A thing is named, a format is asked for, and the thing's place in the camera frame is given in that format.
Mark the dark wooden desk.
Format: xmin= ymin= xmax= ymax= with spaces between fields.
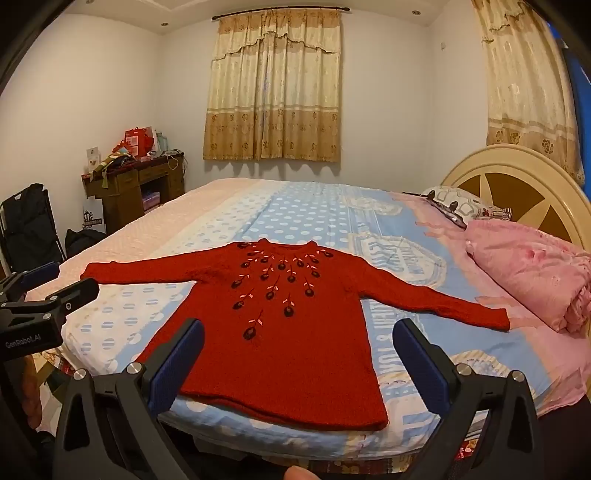
xmin=81 ymin=152 xmax=186 ymax=234

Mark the white card on wall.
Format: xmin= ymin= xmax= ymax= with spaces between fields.
xmin=86 ymin=147 xmax=101 ymax=172

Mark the blue polka dot bedsheet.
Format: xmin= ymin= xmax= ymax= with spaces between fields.
xmin=32 ymin=179 xmax=590 ymax=461

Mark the colourful clutter on desk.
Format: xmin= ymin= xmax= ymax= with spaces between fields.
xmin=91 ymin=147 xmax=136 ymax=189

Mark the patterned white pillow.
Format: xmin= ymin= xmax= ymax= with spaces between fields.
xmin=421 ymin=186 xmax=512 ymax=229

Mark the beige side curtain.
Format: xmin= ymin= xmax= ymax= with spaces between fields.
xmin=473 ymin=1 xmax=585 ymax=186

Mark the white paper shopping bag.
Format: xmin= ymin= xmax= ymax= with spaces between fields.
xmin=82 ymin=196 xmax=106 ymax=233

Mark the black folding chair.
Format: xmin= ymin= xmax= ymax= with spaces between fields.
xmin=1 ymin=183 xmax=66 ymax=273

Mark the cream wooden headboard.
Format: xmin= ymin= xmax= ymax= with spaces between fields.
xmin=442 ymin=144 xmax=590 ymax=250

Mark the black bag on floor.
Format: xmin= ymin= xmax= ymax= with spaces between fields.
xmin=65 ymin=229 xmax=107 ymax=259

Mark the beige window curtain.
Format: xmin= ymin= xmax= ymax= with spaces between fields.
xmin=204 ymin=10 xmax=342 ymax=163

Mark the black curtain rod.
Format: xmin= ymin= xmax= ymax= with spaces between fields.
xmin=211 ymin=5 xmax=352 ymax=21

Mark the red gift box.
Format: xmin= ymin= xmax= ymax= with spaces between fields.
xmin=124 ymin=127 xmax=154 ymax=158

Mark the pink folded quilt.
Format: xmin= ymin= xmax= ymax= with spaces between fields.
xmin=465 ymin=220 xmax=590 ymax=334

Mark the red knitted sweater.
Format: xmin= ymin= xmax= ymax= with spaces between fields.
xmin=84 ymin=240 xmax=510 ymax=431

